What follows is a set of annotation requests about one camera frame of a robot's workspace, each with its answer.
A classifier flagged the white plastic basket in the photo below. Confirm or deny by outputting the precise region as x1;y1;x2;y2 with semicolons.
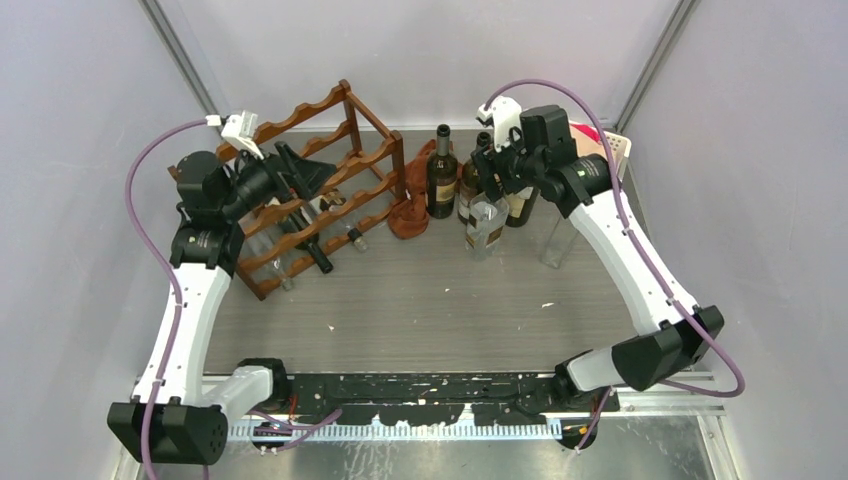
570;121;631;181

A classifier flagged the clear glass bottle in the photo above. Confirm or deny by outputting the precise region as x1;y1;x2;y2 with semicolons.
244;227;294;291

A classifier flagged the clear bottle front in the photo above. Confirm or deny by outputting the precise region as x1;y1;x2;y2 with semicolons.
540;218;578;269

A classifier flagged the wooden wine rack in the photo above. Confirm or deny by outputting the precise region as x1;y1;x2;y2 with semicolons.
167;80;406;301

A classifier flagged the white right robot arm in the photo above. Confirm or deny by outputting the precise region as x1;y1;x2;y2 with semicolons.
472;96;724;411

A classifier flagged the brown suede cloth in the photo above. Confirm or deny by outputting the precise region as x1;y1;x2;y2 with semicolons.
387;139;436;240

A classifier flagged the aluminium frame rail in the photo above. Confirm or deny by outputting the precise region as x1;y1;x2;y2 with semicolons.
124;370;727;442

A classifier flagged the pink cloth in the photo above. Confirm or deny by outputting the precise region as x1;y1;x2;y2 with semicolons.
571;123;600;142

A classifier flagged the beige cloth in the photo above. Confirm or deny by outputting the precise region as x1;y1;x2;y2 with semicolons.
570;126;628;164

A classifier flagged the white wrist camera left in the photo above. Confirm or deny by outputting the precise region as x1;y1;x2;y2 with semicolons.
204;110;265;160

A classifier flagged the dark wine bottle cream label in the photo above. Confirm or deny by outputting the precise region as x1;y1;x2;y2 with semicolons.
505;186;538;228

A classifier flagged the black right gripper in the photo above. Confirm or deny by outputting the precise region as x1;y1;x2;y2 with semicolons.
470;123;543;203

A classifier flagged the green wine bottle silver neck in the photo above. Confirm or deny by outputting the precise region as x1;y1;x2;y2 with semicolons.
426;124;459;219

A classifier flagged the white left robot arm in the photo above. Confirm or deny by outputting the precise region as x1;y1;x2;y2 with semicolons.
107;145;337;467

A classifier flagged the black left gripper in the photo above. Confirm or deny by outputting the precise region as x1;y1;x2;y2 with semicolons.
220;139;336;221

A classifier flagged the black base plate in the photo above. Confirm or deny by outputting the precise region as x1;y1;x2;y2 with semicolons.
255;372;601;427

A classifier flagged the clear bottle gold cap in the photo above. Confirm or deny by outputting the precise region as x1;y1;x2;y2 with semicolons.
465;193;509;261

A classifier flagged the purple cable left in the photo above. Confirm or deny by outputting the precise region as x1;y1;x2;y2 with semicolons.
124;117;346;480

